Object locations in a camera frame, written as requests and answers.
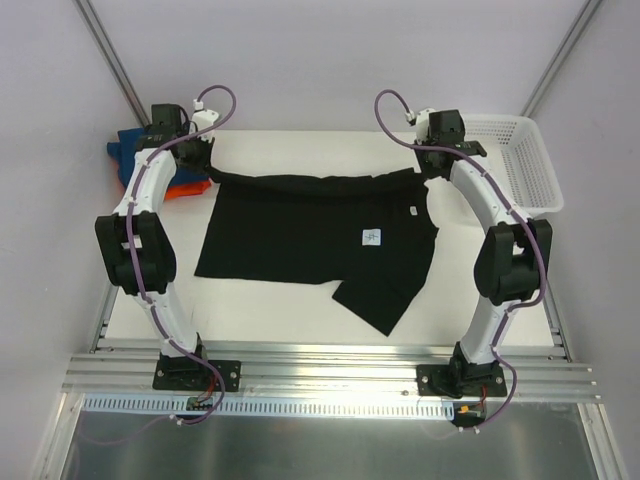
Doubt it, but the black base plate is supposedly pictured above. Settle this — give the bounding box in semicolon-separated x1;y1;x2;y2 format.
416;361;507;399
152;355;242;392

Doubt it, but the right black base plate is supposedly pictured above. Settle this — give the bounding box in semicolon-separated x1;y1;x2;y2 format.
416;361;507;399

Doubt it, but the folded blue t shirt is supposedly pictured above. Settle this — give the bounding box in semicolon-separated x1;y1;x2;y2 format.
106;128;209;192

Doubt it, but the white perforated plastic basket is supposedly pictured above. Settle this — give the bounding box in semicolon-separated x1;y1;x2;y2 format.
462;114;564;217

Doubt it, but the aluminium frame rail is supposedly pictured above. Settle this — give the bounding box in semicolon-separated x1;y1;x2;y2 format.
62;339;603;403

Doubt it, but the black t shirt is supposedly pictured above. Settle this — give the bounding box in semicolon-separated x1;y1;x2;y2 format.
195;168;439;336

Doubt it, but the white slotted cable duct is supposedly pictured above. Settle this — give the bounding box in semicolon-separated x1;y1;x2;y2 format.
82;394;454;421

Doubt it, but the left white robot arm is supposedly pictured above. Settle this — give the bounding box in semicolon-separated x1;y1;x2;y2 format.
95;100;220;388

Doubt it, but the folded orange t shirt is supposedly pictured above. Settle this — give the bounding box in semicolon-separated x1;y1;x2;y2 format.
164;180;212;201

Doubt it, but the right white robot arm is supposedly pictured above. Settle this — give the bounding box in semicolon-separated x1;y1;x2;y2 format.
412;109;552;399

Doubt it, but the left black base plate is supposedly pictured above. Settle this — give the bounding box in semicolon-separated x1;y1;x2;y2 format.
152;355;242;392

